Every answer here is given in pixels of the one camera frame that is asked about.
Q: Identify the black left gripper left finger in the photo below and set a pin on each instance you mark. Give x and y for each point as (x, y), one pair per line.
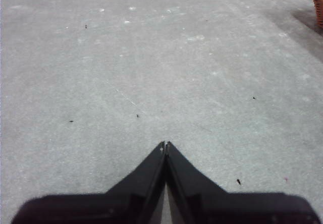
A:
(113, 209)

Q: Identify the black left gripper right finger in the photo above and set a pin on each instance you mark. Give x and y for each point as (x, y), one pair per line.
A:
(227, 209)

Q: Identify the brown wicker basket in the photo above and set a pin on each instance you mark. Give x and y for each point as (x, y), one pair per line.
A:
(318, 4)

